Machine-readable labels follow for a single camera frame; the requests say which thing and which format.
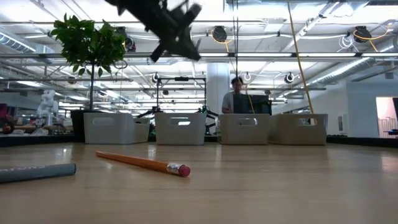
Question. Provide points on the white robot figure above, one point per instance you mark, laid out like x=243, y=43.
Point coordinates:
x=48, y=105

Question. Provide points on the ceiling light strip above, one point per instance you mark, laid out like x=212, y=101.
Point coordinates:
x=326, y=55
x=264, y=55
x=214, y=55

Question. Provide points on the grey crayon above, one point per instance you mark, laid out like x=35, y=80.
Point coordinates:
x=37, y=173

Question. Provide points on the white pillar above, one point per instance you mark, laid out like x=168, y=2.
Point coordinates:
x=217, y=93

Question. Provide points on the silver ventilation duct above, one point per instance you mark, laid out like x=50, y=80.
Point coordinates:
x=15, y=43
x=342, y=71

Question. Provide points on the black monitor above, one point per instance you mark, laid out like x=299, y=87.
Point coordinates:
x=252, y=104

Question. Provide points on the potted green tree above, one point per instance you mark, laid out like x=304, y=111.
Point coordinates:
x=90, y=46

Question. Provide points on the black camera rig frame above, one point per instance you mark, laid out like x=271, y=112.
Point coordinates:
x=182, y=79

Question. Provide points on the dark red machine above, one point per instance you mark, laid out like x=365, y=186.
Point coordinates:
x=7, y=124

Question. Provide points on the orange pencil with pink eraser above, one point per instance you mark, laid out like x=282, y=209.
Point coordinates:
x=146, y=163

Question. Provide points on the black background robot arm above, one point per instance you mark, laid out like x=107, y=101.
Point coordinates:
x=210, y=116
x=152, y=111

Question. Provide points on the person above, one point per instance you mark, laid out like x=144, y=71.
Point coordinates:
x=228, y=102

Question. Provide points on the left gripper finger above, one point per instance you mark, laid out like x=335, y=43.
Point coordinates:
x=158, y=52
x=188, y=48

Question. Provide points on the white plastic bin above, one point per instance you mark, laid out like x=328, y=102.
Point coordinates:
x=180, y=135
x=295, y=135
x=112, y=130
x=242, y=135

